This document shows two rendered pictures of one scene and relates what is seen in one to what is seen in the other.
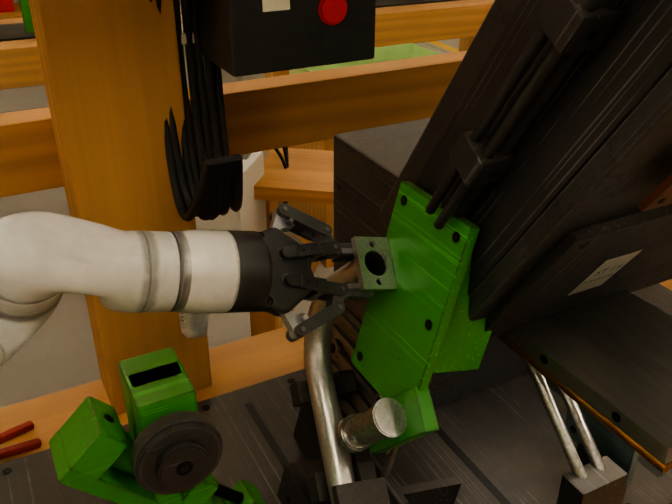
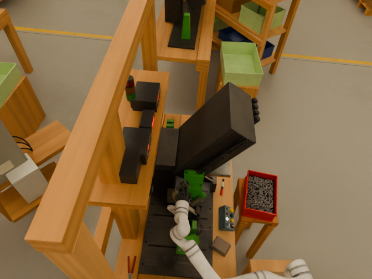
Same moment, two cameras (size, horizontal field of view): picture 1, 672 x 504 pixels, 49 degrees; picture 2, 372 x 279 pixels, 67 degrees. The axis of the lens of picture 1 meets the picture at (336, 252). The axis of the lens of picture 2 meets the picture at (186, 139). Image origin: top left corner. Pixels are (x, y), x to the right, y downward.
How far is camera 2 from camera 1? 128 cm
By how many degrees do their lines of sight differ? 50
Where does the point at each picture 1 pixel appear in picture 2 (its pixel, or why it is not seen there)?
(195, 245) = (185, 206)
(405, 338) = (195, 188)
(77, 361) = not seen: outside the picture
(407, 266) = (191, 180)
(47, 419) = (127, 253)
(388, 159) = (164, 163)
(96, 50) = not seen: hidden behind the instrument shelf
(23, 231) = (185, 227)
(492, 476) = not seen: hidden behind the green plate
